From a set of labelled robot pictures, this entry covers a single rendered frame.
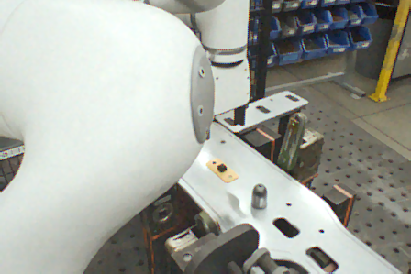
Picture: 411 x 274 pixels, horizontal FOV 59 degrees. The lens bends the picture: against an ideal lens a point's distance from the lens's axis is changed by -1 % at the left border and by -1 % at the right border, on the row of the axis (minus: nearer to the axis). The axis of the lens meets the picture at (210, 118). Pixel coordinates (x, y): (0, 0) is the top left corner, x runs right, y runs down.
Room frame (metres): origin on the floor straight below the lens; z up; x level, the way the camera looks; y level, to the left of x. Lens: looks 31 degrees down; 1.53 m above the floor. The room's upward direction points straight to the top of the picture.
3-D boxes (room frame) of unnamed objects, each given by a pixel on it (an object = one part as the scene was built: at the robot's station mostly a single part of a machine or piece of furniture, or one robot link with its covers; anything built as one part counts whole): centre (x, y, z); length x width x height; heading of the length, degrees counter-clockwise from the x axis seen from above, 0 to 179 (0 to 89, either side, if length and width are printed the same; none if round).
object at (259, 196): (0.54, -0.10, 1.02); 0.03 x 0.03 x 0.07
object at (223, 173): (0.65, -0.03, 1.01); 0.08 x 0.04 x 0.01; 35
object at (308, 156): (0.72, -0.23, 0.87); 0.12 x 0.09 x 0.35; 125
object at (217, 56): (0.65, -0.02, 1.29); 0.09 x 0.08 x 0.03; 125
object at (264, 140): (0.82, -0.14, 0.84); 0.11 x 0.10 x 0.28; 125
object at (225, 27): (0.65, -0.02, 1.37); 0.09 x 0.08 x 0.13; 74
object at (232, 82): (0.65, -0.02, 1.23); 0.10 x 0.07 x 0.11; 125
